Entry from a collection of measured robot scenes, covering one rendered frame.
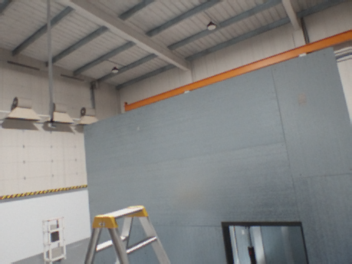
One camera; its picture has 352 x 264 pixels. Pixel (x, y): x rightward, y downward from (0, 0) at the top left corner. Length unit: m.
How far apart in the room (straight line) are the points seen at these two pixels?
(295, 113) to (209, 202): 0.93
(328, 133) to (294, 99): 0.31
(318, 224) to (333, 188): 0.25
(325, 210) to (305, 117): 0.60
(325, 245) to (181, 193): 1.10
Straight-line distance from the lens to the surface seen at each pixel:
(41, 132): 12.10
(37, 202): 12.02
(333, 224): 1.88
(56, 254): 10.38
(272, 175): 1.89
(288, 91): 1.89
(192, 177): 2.14
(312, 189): 1.85
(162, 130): 2.31
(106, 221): 1.78
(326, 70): 1.89
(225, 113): 2.01
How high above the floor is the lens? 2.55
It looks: 9 degrees up
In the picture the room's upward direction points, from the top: 7 degrees counter-clockwise
